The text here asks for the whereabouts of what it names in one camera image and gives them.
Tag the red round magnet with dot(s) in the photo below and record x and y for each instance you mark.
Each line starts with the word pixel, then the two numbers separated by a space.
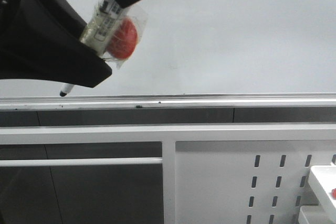
pixel 127 36

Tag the white whiteboard marker pen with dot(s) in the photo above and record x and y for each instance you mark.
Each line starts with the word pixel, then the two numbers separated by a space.
pixel 106 19

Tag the large whiteboard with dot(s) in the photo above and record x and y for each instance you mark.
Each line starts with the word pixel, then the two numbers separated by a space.
pixel 229 47

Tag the white perforated pegboard panel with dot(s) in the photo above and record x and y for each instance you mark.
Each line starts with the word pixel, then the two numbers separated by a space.
pixel 246 181

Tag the white plastic tray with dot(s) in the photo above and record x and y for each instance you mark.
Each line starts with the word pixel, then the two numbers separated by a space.
pixel 322 181
pixel 312 215

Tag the lower white plastic tray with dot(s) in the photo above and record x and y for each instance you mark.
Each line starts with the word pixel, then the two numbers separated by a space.
pixel 312 215

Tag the small red object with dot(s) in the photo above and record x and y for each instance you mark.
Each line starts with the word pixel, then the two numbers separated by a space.
pixel 333 193

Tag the white metal rack frame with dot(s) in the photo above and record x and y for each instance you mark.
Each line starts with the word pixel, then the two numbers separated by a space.
pixel 112 174

